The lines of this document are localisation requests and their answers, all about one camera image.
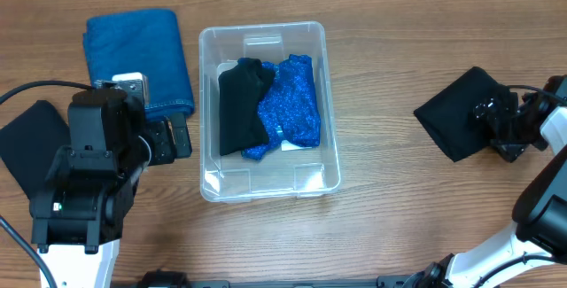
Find black garment long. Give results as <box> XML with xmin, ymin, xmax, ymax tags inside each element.
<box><xmin>218</xmin><ymin>58</ymin><xmax>276</xmax><ymax>156</ymax></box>

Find sparkly blue green cloth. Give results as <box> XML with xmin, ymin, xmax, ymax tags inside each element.
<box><xmin>241</xmin><ymin>54</ymin><xmax>321</xmax><ymax>160</ymax></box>

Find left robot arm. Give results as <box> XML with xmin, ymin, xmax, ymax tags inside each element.
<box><xmin>30</xmin><ymin>75</ymin><xmax>178</xmax><ymax>287</ymax></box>

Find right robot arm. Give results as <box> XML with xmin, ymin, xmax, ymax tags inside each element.
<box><xmin>404</xmin><ymin>67</ymin><xmax>566</xmax><ymax>287</ymax></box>

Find clear plastic storage container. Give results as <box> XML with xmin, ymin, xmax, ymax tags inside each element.
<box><xmin>198</xmin><ymin>21</ymin><xmax>342</xmax><ymax>203</ymax></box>

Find white label in container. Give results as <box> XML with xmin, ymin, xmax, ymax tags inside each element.
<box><xmin>281</xmin><ymin>140</ymin><xmax>303</xmax><ymax>152</ymax></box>

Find black folded cloth right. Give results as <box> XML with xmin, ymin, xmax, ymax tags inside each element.
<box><xmin>414</xmin><ymin>66</ymin><xmax>518</xmax><ymax>162</ymax></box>

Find black folded cloth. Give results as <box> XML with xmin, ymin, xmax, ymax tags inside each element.
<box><xmin>414</xmin><ymin>66</ymin><xmax>518</xmax><ymax>162</ymax></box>
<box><xmin>1</xmin><ymin>100</ymin><xmax>70</xmax><ymax>199</ymax></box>

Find blue denim folded cloth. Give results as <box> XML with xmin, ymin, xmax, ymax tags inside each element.
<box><xmin>83</xmin><ymin>9</ymin><xmax>195</xmax><ymax>121</ymax></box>

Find black folded cloth left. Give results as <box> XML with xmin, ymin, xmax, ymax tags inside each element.
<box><xmin>1</xmin><ymin>100</ymin><xmax>70</xmax><ymax>199</ymax></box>

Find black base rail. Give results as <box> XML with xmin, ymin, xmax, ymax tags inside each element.
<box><xmin>110</xmin><ymin>270</ymin><xmax>423</xmax><ymax>288</ymax></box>

